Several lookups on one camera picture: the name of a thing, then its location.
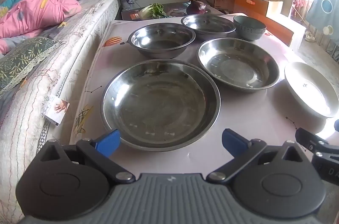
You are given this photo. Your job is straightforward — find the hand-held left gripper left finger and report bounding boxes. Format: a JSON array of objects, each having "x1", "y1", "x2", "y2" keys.
[{"x1": 33, "y1": 129, "x2": 136, "y2": 184}]

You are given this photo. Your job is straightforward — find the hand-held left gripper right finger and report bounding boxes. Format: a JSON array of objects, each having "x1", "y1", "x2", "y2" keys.
[{"x1": 207, "y1": 129, "x2": 309, "y2": 184}]

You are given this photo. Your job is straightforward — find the white ceramic plate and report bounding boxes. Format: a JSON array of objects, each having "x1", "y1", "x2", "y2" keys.
[{"x1": 284, "y1": 62, "x2": 339, "y2": 119}]

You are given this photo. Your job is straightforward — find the large stainless steel plate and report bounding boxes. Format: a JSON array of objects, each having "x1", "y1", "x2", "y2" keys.
[{"x1": 100, "y1": 58, "x2": 221, "y2": 152}]

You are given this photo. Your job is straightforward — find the medium steel bowl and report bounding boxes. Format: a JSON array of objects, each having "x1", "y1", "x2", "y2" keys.
[{"x1": 196, "y1": 38, "x2": 280, "y2": 92}]

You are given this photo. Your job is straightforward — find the teal ceramic bowl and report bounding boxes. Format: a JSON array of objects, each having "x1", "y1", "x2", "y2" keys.
[{"x1": 233, "y1": 15, "x2": 267, "y2": 41}]

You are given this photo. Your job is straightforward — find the stainless steel bowl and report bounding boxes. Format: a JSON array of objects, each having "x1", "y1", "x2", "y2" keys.
[
  {"x1": 127, "y1": 23, "x2": 196, "y2": 59},
  {"x1": 181, "y1": 14, "x2": 237, "y2": 41}
]

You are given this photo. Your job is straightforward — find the pink printed tablecloth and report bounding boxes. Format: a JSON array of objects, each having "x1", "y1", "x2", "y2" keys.
[{"x1": 69, "y1": 12, "x2": 339, "y2": 182}]

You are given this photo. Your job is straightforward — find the mattress paper tag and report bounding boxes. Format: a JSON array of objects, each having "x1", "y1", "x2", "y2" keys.
[{"x1": 45, "y1": 95, "x2": 71, "y2": 125}]

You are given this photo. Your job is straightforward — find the white quilted mattress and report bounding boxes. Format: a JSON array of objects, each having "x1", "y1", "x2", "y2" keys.
[{"x1": 0, "y1": 0, "x2": 121, "y2": 224}]

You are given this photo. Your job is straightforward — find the large cardboard box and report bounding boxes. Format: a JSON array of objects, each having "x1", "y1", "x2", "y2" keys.
[{"x1": 262, "y1": 12, "x2": 306, "y2": 50}]

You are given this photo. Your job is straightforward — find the blue blanket with circles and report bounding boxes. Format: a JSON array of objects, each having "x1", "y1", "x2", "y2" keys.
[{"x1": 307, "y1": 0, "x2": 339, "y2": 39}]

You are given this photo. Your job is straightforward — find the green floral pillow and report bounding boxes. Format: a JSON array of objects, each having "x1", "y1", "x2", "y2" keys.
[{"x1": 0, "y1": 37, "x2": 63, "y2": 97}]

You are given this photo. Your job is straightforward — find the orange-brown cardboard box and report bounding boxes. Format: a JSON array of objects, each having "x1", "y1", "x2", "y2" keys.
[{"x1": 234, "y1": 0, "x2": 283, "y2": 18}]

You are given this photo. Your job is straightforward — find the napa cabbage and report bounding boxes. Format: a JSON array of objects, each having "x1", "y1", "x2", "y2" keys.
[{"x1": 139, "y1": 3, "x2": 167, "y2": 19}]

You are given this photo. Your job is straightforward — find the red onion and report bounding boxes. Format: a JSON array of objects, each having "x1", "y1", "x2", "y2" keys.
[{"x1": 186, "y1": 0, "x2": 208, "y2": 15}]

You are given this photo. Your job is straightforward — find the pink patterned quilt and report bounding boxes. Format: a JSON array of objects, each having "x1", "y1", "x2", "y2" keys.
[{"x1": 0, "y1": 0, "x2": 82, "y2": 55}]

